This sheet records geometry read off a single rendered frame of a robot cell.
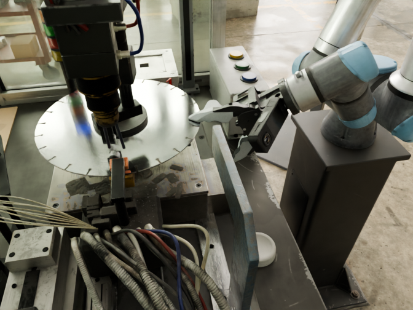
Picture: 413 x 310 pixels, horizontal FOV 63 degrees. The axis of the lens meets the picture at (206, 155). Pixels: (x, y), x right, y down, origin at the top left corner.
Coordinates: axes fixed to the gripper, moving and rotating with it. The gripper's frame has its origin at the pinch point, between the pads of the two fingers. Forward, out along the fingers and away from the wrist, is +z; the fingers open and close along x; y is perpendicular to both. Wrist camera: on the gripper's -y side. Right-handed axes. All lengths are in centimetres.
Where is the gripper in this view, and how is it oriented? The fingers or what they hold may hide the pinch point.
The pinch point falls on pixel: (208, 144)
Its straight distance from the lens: 73.0
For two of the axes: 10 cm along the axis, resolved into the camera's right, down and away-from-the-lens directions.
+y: 0.3, -6.6, 7.5
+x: -5.6, -6.3, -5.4
